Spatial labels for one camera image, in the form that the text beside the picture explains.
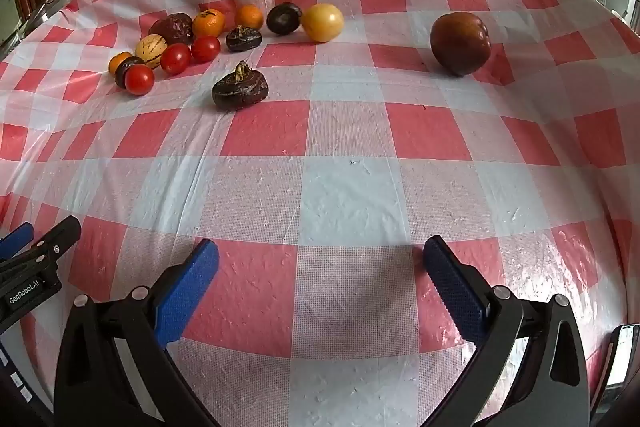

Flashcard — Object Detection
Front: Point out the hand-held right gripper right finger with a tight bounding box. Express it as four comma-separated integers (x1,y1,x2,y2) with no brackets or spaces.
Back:
422,235,591,427

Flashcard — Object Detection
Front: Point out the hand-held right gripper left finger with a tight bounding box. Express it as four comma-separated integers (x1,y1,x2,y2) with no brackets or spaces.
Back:
54,237,221,427

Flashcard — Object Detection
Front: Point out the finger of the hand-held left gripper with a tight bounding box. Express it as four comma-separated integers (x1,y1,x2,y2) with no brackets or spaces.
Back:
0,215,82,323
0,222,35,275

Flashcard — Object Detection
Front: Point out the large dark water chestnut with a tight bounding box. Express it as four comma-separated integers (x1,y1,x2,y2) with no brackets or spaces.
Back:
211,61,269,111

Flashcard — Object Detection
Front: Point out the red cherry tomato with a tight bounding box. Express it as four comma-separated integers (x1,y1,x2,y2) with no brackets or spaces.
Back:
191,35,221,64
124,65,155,96
160,43,192,76

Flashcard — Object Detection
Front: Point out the large red brown apple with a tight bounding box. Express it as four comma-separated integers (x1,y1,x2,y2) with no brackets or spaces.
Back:
430,12,492,76

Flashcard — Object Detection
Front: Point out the small dark water chestnut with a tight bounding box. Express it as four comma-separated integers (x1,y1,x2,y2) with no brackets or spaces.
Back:
225,25,263,53

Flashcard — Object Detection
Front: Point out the yellow round fruit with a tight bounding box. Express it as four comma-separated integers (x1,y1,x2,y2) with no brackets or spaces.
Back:
300,3,345,42

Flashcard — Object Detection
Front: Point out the red white checked tablecloth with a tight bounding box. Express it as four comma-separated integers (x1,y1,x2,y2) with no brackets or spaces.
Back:
0,0,640,427

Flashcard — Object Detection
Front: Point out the dark rectangular glossy device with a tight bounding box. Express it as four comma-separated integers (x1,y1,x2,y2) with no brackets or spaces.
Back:
590,322,640,414

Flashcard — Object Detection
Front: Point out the dark purple round fruit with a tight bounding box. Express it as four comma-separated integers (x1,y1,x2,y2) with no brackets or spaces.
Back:
114,57,147,90
266,2,303,36

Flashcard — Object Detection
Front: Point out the small orange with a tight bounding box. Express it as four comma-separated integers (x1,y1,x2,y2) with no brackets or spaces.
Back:
235,5,264,30
108,51,135,76

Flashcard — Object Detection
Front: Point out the cream striped melon fruit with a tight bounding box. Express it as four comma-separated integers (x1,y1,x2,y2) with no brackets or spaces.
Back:
134,34,167,68

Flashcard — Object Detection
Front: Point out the wrinkled dark red passion fruit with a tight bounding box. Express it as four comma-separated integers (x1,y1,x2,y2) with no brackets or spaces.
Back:
148,13,194,46

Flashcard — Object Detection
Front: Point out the mandarin with green stem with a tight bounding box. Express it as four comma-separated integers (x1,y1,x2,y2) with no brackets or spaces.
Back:
192,8,227,38

